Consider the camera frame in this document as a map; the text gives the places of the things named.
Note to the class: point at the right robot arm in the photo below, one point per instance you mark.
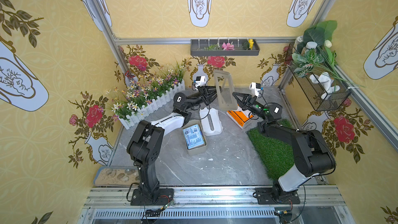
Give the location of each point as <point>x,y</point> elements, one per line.
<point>312,156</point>

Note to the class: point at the black wire wall basket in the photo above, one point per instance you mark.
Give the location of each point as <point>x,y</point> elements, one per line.
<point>313,92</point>

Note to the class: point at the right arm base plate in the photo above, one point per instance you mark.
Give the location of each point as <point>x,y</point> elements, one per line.
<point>274,195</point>

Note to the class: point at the green artificial grass mat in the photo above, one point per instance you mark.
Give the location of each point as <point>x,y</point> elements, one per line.
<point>276,156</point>

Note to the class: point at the orange tissue box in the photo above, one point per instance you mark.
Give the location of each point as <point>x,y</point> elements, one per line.
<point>241,118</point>

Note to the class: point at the beige tissue box base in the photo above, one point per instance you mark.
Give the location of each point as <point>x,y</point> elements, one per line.
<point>198,150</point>

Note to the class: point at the green leafy artificial plant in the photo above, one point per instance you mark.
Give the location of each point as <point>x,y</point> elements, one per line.
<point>314,55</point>

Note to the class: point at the white picket fence flower planter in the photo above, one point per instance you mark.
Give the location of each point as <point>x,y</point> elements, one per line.
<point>146,94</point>

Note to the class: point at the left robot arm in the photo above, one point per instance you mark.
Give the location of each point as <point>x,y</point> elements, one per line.
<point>145,144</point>

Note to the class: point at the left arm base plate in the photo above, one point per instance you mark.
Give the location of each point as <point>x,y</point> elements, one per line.
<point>160,197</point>

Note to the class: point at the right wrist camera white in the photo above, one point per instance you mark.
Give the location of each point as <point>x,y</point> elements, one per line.
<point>255,89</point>

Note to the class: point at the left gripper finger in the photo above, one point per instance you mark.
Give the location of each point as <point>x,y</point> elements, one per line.
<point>207,99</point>
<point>208,90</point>

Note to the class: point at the beige tissue box lid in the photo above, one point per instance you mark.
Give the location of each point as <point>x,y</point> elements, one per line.
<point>225,88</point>

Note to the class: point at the tray of sand and stones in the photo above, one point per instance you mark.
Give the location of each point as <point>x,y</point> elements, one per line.
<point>116,176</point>

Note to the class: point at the grey wall shelf tray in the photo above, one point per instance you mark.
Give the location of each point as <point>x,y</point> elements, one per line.
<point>210,47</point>

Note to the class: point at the pink flower on shelf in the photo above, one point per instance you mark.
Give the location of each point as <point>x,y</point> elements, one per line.
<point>228,46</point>

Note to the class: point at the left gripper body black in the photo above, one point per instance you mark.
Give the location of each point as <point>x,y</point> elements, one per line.
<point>203,92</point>

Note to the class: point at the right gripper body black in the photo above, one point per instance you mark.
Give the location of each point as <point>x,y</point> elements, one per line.
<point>249,100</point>

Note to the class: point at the yellow figure on shelf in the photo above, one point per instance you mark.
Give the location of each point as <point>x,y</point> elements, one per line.
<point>251,43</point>

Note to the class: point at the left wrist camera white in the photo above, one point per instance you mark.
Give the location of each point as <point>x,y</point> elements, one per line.
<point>200,81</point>

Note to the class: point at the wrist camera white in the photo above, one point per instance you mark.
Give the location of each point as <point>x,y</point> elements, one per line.
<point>200,81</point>
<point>255,89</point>

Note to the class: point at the white cloth in basket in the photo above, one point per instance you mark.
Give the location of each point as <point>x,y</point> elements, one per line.
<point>325,81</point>

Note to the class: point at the white tissue box lid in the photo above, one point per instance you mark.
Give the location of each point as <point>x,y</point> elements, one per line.
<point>211,124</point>

